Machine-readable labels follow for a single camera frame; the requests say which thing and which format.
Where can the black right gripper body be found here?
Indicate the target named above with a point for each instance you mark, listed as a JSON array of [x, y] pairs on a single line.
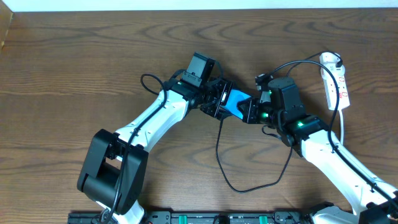
[[252, 110]]

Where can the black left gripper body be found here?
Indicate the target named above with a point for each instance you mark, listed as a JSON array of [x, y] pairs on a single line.
[[219, 101]]

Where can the blue Galaxy smartphone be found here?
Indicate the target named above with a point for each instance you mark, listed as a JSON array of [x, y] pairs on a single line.
[[235, 96]]

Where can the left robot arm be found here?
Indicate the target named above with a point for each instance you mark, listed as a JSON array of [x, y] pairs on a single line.
[[113, 171]]

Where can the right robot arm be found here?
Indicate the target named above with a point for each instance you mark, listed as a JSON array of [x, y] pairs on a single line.
[[372, 200]]

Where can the white USB charger adapter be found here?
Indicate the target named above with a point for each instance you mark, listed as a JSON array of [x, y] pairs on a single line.
[[333, 62]]

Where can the white power strip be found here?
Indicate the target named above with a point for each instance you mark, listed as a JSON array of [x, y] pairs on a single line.
[[330, 91]]

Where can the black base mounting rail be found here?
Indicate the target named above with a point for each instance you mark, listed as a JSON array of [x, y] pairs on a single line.
[[168, 217]]

